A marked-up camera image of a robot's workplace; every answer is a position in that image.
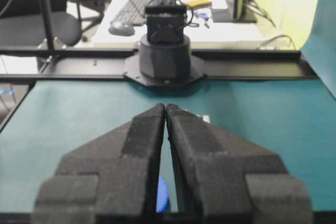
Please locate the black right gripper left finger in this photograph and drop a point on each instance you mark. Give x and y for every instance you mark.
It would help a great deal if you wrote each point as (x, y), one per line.
(113, 176)

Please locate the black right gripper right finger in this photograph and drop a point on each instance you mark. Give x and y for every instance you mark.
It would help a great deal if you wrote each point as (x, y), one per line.
(231, 179)

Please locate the small blue gear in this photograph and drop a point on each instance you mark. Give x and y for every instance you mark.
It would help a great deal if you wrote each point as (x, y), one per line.
(162, 201)

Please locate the white marker sticker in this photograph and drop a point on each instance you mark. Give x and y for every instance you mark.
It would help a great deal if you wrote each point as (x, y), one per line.
(205, 118)

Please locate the grey computer mouse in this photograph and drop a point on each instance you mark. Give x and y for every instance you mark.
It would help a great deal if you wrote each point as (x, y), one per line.
(121, 29)

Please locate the computer monitor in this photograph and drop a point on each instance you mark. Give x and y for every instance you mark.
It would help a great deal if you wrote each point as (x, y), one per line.
(241, 13)

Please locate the black keyboard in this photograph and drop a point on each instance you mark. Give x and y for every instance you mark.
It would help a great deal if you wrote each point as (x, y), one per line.
(133, 12)

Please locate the yellow notepad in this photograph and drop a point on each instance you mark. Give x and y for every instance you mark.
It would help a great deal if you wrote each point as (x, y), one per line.
(194, 4)

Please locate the black office chair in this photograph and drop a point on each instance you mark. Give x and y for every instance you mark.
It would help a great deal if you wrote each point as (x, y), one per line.
(22, 23)

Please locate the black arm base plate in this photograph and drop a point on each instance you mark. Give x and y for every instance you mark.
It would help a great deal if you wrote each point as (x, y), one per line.
(164, 72)

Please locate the black vertical frame post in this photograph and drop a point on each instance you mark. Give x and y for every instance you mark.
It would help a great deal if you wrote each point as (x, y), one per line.
(48, 27)

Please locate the black frame rail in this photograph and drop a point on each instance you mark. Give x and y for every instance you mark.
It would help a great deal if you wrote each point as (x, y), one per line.
(208, 64)

